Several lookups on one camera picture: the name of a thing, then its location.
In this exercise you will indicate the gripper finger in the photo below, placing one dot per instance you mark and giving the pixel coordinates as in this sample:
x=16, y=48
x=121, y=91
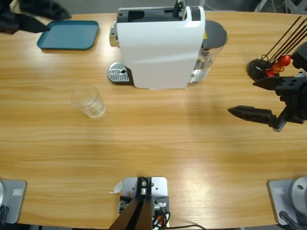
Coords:
x=50, y=10
x=33, y=24
x=269, y=83
x=251, y=113

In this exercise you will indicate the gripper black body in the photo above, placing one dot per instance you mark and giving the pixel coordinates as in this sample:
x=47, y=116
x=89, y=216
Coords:
x=7, y=21
x=297, y=106

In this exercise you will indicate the red foil coffee capsule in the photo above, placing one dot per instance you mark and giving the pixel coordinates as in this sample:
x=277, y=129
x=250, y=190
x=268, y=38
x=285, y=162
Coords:
x=285, y=59
x=270, y=73

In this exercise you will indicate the clear glass cup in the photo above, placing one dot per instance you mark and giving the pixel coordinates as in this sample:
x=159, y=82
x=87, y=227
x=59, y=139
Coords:
x=87, y=100

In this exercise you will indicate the grey coffee machine lever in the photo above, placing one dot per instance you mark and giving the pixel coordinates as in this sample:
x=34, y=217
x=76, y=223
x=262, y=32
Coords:
x=178, y=8

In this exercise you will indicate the orange foil coffee capsule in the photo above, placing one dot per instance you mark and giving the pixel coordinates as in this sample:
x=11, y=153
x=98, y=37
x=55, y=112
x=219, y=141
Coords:
x=277, y=67

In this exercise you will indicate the coffee machine drip tray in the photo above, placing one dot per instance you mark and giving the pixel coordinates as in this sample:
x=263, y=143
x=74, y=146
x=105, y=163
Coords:
x=117, y=72

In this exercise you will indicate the white capsule coffee machine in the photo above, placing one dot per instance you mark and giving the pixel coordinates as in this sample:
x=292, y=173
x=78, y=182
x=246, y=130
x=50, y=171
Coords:
x=156, y=52

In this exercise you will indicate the black capsule holder with rods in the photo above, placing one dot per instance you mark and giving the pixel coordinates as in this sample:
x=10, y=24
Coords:
x=255, y=70

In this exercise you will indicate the teal plastic tray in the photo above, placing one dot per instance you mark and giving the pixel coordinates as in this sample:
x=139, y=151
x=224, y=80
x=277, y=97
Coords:
x=69, y=36

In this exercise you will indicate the clear water tank black lid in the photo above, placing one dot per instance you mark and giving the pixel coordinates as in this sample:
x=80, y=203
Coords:
x=214, y=31

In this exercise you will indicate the white paper tab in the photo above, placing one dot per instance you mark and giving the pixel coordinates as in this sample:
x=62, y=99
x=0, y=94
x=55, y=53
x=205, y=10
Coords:
x=116, y=188

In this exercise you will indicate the grey metal frame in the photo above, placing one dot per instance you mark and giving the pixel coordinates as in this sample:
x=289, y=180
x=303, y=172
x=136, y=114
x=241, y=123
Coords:
x=263, y=4

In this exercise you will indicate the arm grey base plate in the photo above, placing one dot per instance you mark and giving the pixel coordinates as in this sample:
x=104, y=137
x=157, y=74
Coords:
x=12, y=198
x=287, y=198

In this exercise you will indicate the white mount block dark post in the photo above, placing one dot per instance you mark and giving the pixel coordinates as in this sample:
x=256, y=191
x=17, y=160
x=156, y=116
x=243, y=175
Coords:
x=158, y=187

